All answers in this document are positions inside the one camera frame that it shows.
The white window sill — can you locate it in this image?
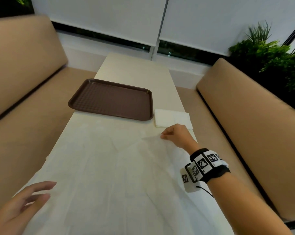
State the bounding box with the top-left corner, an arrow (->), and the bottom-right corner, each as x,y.
55,30 -> 211,89

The tan upholstered bench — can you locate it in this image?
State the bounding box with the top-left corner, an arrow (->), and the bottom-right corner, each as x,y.
0,15 -> 97,218
176,58 -> 295,221

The folded white napkin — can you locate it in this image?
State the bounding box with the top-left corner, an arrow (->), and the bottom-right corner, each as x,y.
154,109 -> 193,130

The person's left hand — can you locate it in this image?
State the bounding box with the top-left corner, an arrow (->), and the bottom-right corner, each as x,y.
0,181 -> 57,235

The thin black cable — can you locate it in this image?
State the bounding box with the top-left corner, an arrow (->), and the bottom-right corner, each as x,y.
196,185 -> 215,198

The thin white table sheet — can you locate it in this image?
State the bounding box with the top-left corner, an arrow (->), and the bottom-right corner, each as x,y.
13,111 -> 234,235

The white roller blind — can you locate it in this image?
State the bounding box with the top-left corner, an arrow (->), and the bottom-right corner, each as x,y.
159,0 -> 295,57
30,0 -> 168,47

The person's right forearm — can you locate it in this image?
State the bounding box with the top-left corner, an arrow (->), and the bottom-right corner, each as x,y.
206,172 -> 293,235

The person's right hand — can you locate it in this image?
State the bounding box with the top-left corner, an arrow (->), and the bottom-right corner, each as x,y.
160,124 -> 202,155

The black wristband with marker blocks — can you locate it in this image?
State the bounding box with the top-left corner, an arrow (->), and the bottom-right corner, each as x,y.
180,148 -> 231,193

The green leafy plant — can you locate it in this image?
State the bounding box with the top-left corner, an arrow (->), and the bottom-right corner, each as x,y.
226,21 -> 295,115

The brown plastic tray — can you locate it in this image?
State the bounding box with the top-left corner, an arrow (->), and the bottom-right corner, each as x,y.
68,78 -> 154,121

